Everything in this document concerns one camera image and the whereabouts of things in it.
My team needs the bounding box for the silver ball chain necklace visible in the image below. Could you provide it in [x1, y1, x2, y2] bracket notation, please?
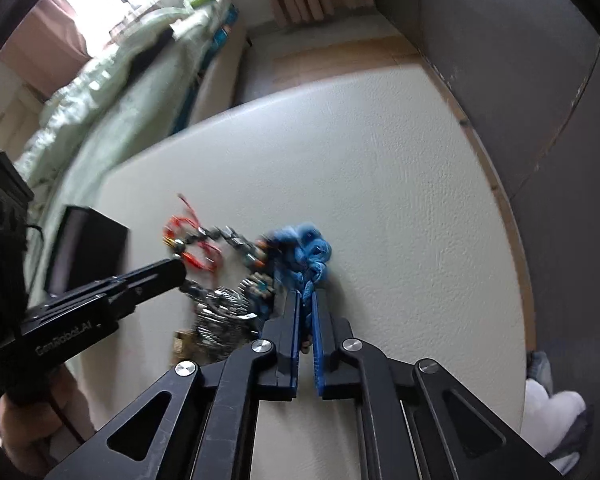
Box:
[184, 278, 261, 356]

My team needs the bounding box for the dark mixed bead bracelet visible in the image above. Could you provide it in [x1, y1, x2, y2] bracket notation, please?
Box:
[244, 272, 276, 306]

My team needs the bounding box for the gold butterfly brooch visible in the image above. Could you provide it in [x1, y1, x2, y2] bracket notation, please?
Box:
[172, 330, 198, 364]

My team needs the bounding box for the blue braided bracelet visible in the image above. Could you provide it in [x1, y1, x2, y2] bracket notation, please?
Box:
[264, 221, 334, 321]

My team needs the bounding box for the red cord bracelet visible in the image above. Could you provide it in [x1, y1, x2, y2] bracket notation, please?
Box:
[161, 192, 224, 274]

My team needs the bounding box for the grey stone bead bracelet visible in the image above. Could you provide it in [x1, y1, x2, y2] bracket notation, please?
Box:
[194, 225, 272, 269]

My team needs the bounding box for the black jewelry box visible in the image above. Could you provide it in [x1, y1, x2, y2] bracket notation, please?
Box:
[43, 205, 129, 296]

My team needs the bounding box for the left hand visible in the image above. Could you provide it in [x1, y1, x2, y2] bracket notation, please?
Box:
[0, 365, 95, 478]

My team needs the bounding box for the green bed sheet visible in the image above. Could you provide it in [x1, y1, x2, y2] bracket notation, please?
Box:
[15, 0, 238, 304]

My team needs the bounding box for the white plush slipper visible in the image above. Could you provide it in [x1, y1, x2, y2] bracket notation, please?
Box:
[520, 378, 586, 456]

